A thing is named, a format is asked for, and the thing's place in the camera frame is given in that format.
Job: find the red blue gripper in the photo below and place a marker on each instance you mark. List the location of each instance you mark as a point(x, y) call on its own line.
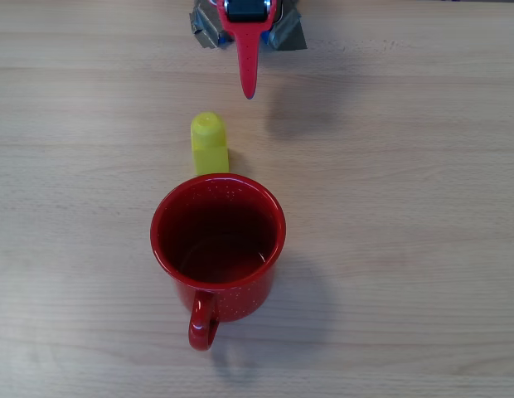
point(245, 29)

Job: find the red blue robot arm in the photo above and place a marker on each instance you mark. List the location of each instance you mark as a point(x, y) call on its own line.
point(224, 42)

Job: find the red enamel mug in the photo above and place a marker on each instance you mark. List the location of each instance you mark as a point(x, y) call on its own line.
point(217, 232)

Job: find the yellow-green plastic block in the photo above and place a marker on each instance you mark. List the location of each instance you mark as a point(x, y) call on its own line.
point(209, 145)

